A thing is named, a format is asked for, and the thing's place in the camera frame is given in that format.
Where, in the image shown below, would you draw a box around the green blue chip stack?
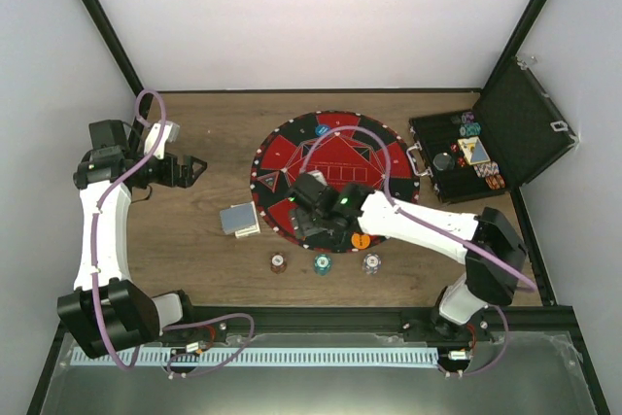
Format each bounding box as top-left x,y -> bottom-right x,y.
313,254 -> 332,276

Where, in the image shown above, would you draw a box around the red black chip stack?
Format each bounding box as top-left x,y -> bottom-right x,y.
270,253 -> 287,274

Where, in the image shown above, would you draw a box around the triangular black dealer button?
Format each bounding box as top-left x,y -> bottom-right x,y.
258,171 -> 281,192

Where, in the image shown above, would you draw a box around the blue round blind button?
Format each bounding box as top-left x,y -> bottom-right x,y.
315,124 -> 330,138

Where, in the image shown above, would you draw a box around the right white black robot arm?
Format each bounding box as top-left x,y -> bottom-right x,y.
287,171 -> 529,340

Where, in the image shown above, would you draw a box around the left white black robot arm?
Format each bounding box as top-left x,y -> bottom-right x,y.
57,120 -> 207,359

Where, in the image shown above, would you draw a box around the orange round blind button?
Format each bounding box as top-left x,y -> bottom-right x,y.
350,232 -> 371,251

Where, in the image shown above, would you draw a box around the purple white chip stack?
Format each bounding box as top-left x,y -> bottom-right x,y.
363,254 -> 381,274

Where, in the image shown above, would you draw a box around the grey playing card deck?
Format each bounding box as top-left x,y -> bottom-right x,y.
220,202 -> 258,234

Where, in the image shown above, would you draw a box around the round red black poker mat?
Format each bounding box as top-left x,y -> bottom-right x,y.
250,111 -> 420,254

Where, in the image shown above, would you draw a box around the white card box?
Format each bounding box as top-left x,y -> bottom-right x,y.
234,226 -> 260,238

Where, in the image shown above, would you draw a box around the black round puck in case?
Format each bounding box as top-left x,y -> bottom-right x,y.
432,153 -> 455,171

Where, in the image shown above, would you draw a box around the card deck in case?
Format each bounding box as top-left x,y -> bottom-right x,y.
458,136 -> 491,165

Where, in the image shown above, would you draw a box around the teal chips in case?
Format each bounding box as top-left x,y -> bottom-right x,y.
459,122 -> 481,138

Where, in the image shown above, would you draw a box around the orange chips in case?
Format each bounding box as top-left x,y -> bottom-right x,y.
485,174 -> 505,190

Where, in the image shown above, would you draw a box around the black poker chip case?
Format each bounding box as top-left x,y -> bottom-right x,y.
409,58 -> 578,203

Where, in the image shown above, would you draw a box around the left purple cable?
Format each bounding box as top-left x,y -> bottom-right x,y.
89,88 -> 169,371

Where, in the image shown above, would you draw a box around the purple cable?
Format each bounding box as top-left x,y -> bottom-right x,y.
296,125 -> 538,294
89,88 -> 169,371

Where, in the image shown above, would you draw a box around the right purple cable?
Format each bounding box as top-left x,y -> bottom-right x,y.
296,125 -> 538,294

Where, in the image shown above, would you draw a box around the light blue slotted cable duct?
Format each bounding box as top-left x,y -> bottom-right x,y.
70,347 -> 438,366

